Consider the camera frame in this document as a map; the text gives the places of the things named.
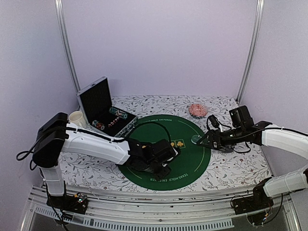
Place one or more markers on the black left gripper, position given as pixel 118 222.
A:
pixel 160 176

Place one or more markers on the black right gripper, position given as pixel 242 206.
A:
pixel 212 134

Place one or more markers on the green white dealer button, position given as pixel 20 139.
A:
pixel 195 139

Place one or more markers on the short poker chip stack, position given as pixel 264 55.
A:
pixel 98 125

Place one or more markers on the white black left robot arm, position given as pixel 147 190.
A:
pixel 59 135

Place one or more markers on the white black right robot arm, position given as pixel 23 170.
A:
pixel 262 133

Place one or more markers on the round green poker mat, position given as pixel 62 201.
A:
pixel 185 169

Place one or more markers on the red patterned small bowl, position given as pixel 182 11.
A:
pixel 198 111

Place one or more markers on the red black chip row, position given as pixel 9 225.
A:
pixel 113 122

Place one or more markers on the green poker chip row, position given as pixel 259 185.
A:
pixel 119 113

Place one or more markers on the aluminium poker chip case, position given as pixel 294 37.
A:
pixel 95 101

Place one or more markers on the cream ceramic mug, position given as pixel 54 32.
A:
pixel 77 118

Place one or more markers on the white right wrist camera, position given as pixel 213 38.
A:
pixel 214 122

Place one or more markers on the aluminium front rail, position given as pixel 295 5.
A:
pixel 150 211

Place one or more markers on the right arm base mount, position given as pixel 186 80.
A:
pixel 257 201

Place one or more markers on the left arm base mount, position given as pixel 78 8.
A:
pixel 77 203

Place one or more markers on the right aluminium frame post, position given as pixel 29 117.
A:
pixel 252 48

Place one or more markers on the aluminium frame post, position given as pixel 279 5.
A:
pixel 252 48
pixel 67 51

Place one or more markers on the left aluminium frame post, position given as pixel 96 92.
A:
pixel 67 51

